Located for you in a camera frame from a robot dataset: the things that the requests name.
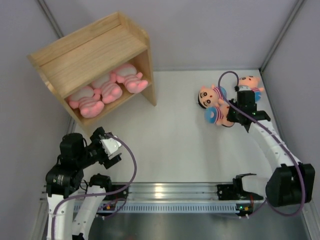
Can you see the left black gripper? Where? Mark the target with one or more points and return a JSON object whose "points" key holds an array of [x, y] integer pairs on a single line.
{"points": [[96, 135]]}

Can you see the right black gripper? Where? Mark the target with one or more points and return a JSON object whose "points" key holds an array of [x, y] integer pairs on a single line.
{"points": [[230, 117]]}

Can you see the boy plush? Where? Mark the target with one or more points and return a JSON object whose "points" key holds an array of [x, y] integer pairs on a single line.
{"points": [[252, 82], [217, 114], [211, 96]]}

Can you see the pink striped plush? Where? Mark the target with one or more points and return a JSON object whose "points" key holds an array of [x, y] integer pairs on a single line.
{"points": [[130, 77], [87, 101], [107, 87]]}

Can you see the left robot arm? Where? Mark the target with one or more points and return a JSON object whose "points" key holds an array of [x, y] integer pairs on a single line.
{"points": [[64, 179]]}

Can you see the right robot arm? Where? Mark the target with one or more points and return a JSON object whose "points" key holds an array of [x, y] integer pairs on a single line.
{"points": [[291, 181]]}

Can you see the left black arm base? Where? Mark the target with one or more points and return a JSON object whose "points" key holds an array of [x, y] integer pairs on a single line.
{"points": [[119, 194]]}

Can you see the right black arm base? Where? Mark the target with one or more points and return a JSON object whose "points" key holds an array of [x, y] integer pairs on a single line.
{"points": [[235, 191]]}

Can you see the wooden two-tier shelf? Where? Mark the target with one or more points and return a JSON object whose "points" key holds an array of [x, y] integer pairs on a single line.
{"points": [[75, 60]]}

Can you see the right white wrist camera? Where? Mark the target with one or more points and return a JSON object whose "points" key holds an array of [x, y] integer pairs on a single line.
{"points": [[239, 88]]}

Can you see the aluminium mounting rail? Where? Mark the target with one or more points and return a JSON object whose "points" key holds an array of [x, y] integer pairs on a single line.
{"points": [[175, 192]]}

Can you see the slotted white cable duct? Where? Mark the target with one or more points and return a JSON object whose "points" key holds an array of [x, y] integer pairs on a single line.
{"points": [[179, 208]]}

